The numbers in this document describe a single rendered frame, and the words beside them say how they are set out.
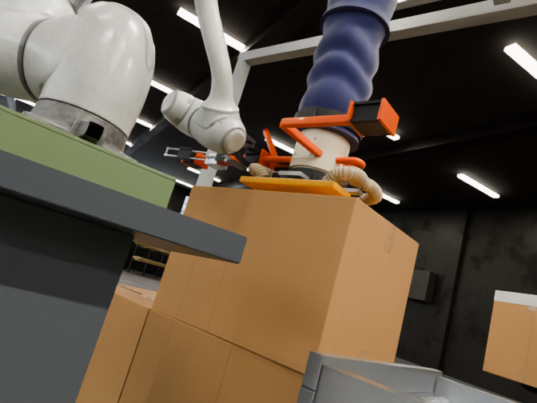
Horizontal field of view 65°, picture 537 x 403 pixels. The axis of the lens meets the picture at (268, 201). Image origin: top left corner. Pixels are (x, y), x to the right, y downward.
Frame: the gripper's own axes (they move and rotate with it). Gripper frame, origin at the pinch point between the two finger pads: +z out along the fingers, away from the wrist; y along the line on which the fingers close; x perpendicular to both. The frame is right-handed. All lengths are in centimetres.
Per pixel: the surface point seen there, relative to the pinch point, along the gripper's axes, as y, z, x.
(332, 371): 53, -36, 66
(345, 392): 55, -36, 69
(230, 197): 20.2, -19.8, 13.8
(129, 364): 74, -19, -6
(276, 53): -200, 179, -193
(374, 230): 22, -10, 55
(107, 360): 76, -19, -17
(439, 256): -172, 970, -236
